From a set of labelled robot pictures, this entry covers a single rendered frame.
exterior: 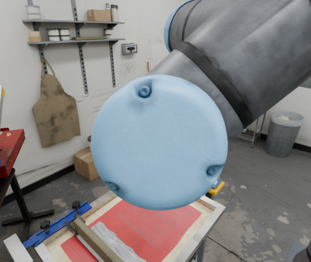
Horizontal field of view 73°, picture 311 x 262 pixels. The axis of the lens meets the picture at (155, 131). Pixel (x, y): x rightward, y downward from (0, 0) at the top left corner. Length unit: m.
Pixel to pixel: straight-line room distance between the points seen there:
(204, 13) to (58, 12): 2.73
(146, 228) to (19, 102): 2.06
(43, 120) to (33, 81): 0.45
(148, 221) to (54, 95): 2.03
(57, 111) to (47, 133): 0.29
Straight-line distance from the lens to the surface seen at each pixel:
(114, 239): 1.15
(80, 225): 1.11
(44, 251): 1.17
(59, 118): 2.91
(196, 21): 0.20
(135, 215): 1.24
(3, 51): 2.66
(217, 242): 2.39
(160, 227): 1.18
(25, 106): 2.78
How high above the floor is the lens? 1.87
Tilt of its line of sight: 26 degrees down
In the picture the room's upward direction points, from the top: straight up
